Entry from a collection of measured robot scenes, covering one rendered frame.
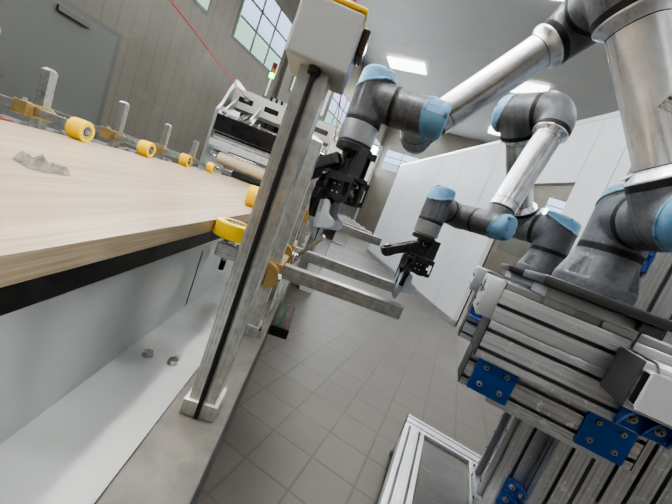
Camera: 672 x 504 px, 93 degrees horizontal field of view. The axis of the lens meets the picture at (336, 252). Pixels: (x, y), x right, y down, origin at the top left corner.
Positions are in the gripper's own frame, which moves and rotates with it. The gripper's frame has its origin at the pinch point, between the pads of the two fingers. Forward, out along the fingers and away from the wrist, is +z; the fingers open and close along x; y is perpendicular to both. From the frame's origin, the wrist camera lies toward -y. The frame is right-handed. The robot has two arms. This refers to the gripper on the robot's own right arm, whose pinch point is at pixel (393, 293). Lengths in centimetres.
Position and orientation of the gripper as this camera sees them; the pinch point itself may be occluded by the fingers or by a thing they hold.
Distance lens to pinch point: 101.2
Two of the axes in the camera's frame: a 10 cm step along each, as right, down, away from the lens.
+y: 9.4, 3.4, 0.9
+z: -3.5, 9.3, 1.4
